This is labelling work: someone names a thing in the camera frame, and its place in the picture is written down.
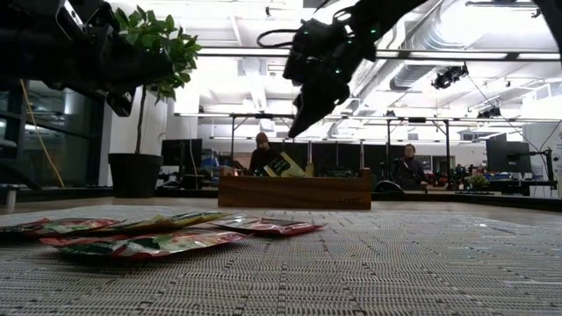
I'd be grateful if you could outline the black computer monitor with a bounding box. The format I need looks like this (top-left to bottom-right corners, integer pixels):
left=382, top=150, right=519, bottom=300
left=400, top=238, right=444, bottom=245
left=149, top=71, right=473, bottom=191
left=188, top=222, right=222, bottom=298
left=161, top=138, right=204, bottom=167
left=485, top=133, right=533, bottom=176

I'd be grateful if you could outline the small potted plant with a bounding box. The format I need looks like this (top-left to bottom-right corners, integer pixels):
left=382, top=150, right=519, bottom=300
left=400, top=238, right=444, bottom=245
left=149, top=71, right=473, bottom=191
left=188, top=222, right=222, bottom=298
left=466, top=171, right=490, bottom=191

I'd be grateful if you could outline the yellow hanging cable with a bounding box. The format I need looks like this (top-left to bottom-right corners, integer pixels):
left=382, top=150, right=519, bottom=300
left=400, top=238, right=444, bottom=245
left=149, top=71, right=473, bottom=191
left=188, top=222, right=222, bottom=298
left=19, top=81, right=67, bottom=189

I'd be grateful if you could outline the black ceiling spotlight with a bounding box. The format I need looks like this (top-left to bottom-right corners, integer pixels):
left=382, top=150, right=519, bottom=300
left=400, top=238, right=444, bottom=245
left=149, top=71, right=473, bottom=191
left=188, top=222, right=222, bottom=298
left=477, top=104, right=503, bottom=119
left=432, top=63, right=470, bottom=90

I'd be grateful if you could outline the black overhead light bar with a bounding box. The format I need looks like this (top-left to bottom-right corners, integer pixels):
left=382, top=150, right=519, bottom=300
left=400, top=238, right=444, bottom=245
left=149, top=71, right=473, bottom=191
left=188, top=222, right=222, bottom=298
left=197, top=46, right=562, bottom=62

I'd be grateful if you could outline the green leafy plant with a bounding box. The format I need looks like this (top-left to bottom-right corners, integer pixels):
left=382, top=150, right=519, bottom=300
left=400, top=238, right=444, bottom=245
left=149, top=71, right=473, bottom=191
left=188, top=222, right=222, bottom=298
left=113, top=4, right=203, bottom=154

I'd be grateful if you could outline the grey woven placemat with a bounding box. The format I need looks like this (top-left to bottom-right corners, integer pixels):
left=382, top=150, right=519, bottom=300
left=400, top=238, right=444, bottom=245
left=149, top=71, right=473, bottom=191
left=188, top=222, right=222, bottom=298
left=0, top=205, right=562, bottom=316

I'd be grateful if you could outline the black plant pot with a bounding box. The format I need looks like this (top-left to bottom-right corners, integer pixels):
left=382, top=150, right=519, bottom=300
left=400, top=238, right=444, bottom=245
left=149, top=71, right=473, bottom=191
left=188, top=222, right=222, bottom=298
left=107, top=152, right=164, bottom=198

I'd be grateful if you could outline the wooden tea box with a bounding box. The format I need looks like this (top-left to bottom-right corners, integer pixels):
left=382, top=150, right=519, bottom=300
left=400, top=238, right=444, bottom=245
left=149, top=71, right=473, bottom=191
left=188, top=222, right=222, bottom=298
left=217, top=166, right=373, bottom=211

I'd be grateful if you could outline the white cylinder post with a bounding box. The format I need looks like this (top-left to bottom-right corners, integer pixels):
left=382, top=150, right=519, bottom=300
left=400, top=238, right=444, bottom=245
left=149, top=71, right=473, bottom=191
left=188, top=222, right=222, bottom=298
left=0, top=183, right=21, bottom=210

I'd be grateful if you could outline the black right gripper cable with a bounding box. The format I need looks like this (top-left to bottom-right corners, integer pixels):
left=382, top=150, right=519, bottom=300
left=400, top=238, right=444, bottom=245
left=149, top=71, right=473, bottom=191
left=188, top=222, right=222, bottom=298
left=256, top=28, right=304, bottom=49

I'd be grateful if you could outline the person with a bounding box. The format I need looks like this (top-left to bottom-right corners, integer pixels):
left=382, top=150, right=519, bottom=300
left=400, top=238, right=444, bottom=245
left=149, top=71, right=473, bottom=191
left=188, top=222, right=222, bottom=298
left=248, top=132, right=283, bottom=176
left=392, top=143, right=428, bottom=191

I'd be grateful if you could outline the black desk frame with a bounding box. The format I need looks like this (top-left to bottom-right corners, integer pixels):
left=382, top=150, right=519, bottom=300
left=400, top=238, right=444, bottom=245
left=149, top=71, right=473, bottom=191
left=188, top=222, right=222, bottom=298
left=229, top=112, right=297, bottom=144
left=385, top=116, right=452, bottom=185

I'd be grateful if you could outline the red tea packet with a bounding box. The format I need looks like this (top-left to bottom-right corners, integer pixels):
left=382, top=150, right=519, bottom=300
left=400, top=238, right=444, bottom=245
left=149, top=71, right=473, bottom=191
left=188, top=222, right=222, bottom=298
left=0, top=217, right=122, bottom=241
left=209, top=217, right=327, bottom=239
left=39, top=230, right=248, bottom=262

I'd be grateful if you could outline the black desk partition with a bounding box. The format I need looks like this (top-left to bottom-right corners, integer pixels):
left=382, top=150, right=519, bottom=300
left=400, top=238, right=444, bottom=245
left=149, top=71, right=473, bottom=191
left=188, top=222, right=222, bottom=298
left=280, top=140, right=413, bottom=177

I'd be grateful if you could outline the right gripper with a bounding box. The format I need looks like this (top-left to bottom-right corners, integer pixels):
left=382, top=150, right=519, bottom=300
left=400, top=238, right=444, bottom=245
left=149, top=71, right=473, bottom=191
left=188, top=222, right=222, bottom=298
left=282, top=16, right=379, bottom=140

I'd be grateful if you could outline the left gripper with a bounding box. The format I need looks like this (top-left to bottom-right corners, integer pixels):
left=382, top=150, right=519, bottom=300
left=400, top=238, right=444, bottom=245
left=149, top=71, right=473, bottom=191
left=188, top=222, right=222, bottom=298
left=0, top=0, right=176, bottom=118

